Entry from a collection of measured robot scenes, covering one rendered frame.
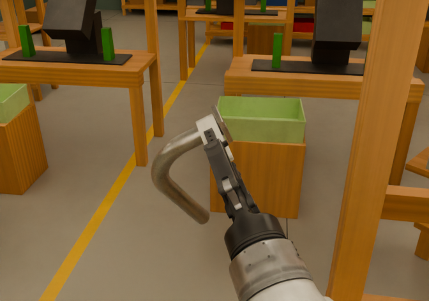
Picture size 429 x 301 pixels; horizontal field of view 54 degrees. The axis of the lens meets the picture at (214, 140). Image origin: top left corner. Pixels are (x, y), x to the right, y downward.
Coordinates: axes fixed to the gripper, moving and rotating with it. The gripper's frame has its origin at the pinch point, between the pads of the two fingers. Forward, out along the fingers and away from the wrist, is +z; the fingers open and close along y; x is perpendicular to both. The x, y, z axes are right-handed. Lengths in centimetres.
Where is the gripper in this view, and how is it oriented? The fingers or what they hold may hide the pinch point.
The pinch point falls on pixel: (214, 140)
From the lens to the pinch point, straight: 65.6
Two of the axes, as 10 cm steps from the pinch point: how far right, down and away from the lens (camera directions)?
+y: -3.4, -5.6, -7.5
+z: -2.8, -7.0, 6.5
